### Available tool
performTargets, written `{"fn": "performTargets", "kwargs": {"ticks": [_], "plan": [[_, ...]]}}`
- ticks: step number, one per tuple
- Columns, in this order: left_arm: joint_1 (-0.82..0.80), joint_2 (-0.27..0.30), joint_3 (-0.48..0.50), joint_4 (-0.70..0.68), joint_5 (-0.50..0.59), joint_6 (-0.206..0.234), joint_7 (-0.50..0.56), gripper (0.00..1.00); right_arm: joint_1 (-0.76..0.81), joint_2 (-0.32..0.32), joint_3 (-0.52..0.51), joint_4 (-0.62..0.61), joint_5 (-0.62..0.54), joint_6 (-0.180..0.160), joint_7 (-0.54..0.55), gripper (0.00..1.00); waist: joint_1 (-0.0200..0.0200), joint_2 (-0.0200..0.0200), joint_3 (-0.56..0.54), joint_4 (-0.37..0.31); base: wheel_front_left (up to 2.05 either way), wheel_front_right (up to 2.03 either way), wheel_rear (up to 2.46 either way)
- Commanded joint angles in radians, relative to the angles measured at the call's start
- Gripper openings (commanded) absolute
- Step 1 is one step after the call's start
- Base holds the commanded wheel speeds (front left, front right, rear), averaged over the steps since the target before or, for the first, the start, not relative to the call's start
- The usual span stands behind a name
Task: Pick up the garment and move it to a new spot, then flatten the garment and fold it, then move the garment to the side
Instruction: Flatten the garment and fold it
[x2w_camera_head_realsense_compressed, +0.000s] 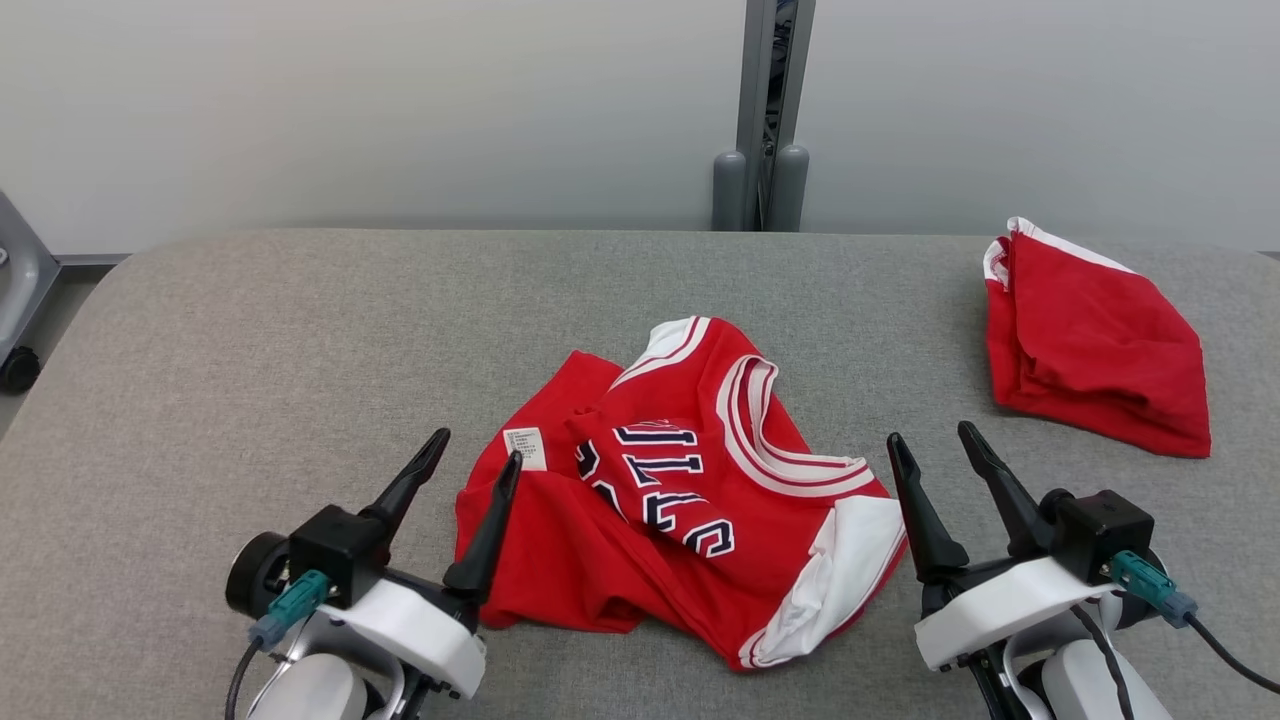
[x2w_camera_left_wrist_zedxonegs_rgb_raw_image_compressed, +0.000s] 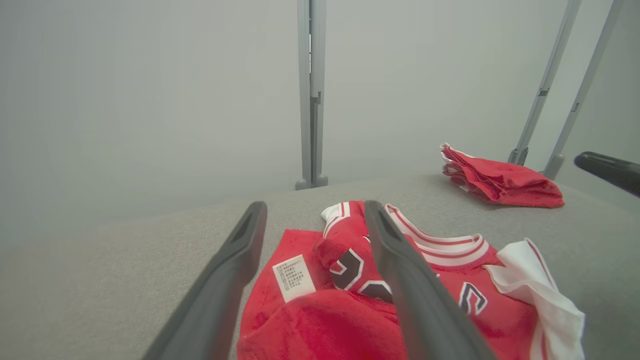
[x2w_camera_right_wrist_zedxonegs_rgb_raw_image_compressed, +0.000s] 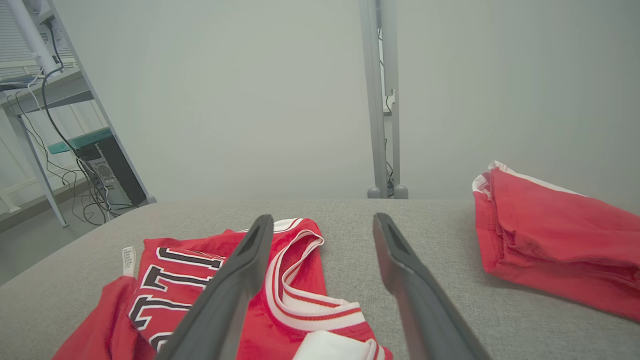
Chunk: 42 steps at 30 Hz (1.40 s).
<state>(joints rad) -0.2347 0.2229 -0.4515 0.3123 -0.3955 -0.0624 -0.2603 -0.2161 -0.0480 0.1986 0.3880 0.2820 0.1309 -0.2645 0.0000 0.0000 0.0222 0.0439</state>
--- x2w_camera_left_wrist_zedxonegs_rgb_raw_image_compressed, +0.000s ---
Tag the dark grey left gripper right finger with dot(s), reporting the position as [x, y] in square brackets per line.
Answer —
[425, 320]

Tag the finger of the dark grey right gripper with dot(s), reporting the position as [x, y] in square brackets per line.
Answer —
[615, 171]

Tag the grey slanted metal post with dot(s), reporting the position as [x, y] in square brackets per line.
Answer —
[542, 95]
[580, 100]

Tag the red shorts with white stripe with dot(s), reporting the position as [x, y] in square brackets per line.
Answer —
[505, 182]

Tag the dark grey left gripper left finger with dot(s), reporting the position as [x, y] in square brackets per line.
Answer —
[210, 310]

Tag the grey metal post with feet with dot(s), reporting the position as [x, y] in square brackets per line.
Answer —
[305, 100]

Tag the red basketball jersey white trim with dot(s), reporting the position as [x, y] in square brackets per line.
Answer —
[320, 325]

